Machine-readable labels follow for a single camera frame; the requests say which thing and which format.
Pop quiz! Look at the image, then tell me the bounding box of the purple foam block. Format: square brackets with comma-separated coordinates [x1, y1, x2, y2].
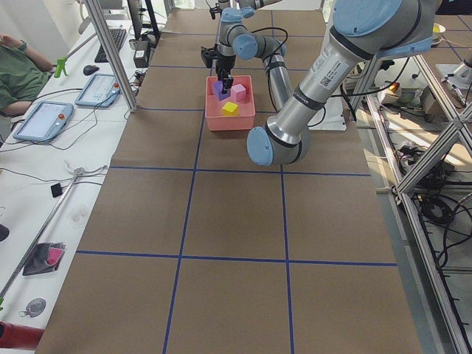
[212, 80, 231, 101]

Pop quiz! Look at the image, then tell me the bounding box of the pink foam block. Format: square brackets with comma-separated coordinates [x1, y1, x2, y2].
[231, 83, 247, 103]

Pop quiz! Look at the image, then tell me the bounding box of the yellow foam block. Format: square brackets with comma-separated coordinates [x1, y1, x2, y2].
[221, 101, 239, 117]

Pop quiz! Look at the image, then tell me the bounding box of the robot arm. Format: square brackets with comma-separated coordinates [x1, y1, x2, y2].
[206, 0, 281, 20]
[213, 1, 440, 166]

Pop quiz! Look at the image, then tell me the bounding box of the pink plastic bin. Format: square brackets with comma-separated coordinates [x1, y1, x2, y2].
[205, 75, 255, 131]

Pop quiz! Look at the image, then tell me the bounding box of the black power adapter box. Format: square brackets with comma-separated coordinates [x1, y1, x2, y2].
[133, 41, 150, 69]

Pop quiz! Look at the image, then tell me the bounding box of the black keyboard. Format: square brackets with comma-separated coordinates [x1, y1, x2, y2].
[94, 28, 128, 63]

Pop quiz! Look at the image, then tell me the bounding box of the far blue teach pendant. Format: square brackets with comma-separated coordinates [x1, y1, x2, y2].
[74, 73, 120, 108]

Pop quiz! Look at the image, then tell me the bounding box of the blue teach pendant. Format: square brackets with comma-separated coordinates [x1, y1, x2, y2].
[13, 101, 74, 142]
[74, 73, 120, 108]

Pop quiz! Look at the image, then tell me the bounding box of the black computer mouse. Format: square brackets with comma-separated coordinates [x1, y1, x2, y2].
[83, 65, 100, 76]

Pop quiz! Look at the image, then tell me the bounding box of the long metal grabber pole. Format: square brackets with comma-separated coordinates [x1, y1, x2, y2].
[1, 165, 108, 304]

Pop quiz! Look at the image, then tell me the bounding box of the near blue teach pendant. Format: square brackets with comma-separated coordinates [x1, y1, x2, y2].
[13, 101, 74, 142]

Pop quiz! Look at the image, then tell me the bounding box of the person in green shirt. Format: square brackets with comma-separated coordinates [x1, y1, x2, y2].
[1, 32, 52, 117]

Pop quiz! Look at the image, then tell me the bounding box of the small black square tag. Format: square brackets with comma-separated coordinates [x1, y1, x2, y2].
[50, 183, 63, 198]

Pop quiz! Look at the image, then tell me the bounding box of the black pink pouch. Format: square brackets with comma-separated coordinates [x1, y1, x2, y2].
[22, 243, 66, 276]

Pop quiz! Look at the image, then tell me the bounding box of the round metal disc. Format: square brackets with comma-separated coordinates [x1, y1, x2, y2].
[18, 298, 46, 318]

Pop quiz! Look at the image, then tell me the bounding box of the red bottle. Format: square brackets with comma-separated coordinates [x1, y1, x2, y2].
[1, 322, 44, 350]

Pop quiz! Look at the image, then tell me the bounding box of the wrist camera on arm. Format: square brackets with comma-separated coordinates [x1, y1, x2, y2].
[201, 46, 218, 69]

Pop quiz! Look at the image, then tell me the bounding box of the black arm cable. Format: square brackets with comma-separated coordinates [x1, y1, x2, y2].
[250, 27, 291, 71]

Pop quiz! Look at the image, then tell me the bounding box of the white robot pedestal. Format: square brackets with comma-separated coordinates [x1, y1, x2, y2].
[308, 97, 347, 131]

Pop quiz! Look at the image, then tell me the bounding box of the aluminium frame post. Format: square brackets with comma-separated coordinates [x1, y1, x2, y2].
[85, 0, 137, 113]

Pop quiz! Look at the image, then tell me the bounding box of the green handled grabber tool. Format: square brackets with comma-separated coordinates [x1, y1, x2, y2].
[53, 34, 97, 78]

